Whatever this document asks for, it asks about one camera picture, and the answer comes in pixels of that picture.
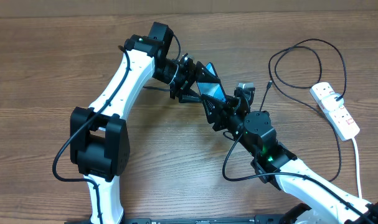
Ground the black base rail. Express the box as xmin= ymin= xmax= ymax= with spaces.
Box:
xmin=64 ymin=213 xmax=286 ymax=224

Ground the white charger plug adapter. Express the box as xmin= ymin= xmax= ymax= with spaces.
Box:
xmin=319 ymin=93 xmax=344 ymax=113

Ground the blue Galaxy smartphone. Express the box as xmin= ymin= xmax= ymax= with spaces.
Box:
xmin=196 ymin=62 xmax=228 ymax=104

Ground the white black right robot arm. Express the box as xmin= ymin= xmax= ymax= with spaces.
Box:
xmin=201 ymin=86 xmax=378 ymax=223

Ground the black USB charging cable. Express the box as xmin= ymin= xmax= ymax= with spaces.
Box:
xmin=258 ymin=38 xmax=347 ymax=182

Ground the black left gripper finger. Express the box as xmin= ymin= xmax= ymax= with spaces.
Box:
xmin=195 ymin=62 xmax=221 ymax=84
xmin=179 ymin=88 xmax=202 ymax=103

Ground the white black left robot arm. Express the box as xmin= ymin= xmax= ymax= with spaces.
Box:
xmin=52 ymin=22 xmax=217 ymax=223

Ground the white power strip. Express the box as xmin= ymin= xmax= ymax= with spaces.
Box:
xmin=309 ymin=82 xmax=360 ymax=141

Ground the white power strip cord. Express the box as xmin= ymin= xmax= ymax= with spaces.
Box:
xmin=351 ymin=137 xmax=363 ymax=200

